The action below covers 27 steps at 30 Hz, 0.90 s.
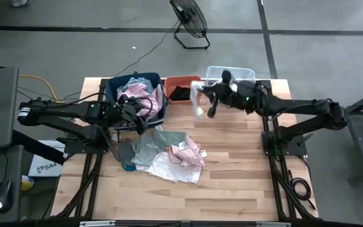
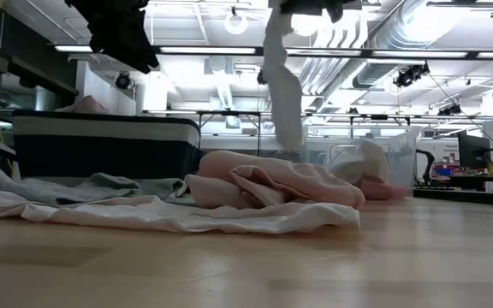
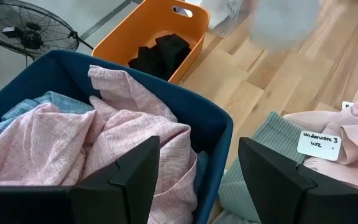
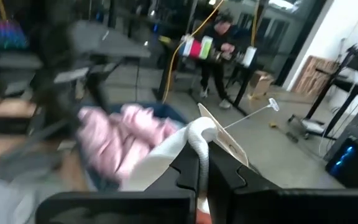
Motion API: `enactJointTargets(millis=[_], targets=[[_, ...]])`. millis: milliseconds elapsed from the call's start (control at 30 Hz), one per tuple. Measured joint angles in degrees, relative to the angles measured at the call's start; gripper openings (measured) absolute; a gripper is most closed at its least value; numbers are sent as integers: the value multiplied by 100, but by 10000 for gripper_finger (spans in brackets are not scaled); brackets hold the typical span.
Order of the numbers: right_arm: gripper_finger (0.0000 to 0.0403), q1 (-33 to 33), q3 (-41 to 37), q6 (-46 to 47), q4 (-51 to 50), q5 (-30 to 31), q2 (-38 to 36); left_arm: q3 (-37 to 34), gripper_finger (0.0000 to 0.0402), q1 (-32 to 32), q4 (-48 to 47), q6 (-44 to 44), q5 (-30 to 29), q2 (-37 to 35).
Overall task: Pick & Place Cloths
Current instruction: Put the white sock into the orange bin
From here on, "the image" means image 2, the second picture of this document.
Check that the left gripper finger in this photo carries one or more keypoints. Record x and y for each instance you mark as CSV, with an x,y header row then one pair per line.
x,y
137,53

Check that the white cloth with tags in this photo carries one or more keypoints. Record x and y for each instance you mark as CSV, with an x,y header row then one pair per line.
x,y
287,107

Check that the pale grey-green sock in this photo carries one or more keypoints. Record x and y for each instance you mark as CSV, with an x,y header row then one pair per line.
x,y
163,187

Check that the plain white cloth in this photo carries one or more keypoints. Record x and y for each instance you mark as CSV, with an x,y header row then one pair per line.
x,y
366,164

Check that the grey sock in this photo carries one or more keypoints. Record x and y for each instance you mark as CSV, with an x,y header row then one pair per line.
x,y
37,188

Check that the salmon pink cloth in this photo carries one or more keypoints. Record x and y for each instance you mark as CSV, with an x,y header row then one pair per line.
x,y
272,179

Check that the black spotlight cluster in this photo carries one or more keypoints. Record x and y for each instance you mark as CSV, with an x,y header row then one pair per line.
x,y
409,76
449,110

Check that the navy fabric storage bin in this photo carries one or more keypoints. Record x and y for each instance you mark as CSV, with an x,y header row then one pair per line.
x,y
101,154

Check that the black track light bar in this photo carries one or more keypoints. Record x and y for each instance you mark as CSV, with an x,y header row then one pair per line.
x,y
465,4

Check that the clear plastic bin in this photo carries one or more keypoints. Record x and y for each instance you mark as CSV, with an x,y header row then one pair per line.
x,y
405,162

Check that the large pale pink cloth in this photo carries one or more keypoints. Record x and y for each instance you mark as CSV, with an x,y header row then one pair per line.
x,y
144,216

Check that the black curved stand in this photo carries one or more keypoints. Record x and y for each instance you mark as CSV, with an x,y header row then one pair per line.
x,y
430,160

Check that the deep pink cloth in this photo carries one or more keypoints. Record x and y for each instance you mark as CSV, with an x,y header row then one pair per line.
x,y
385,191

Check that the black computer monitor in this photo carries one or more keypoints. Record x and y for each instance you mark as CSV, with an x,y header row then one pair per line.
x,y
473,152

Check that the black ceiling camera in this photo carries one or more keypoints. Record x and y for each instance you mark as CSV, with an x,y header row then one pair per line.
x,y
123,81
262,77

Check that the silver ventilation duct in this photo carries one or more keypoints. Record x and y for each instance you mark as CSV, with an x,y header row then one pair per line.
x,y
400,25

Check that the dark shelving frame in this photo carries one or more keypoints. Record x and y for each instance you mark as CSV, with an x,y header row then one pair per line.
x,y
37,75

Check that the black extrusion frame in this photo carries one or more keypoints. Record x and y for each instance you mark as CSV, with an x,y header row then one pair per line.
x,y
465,197

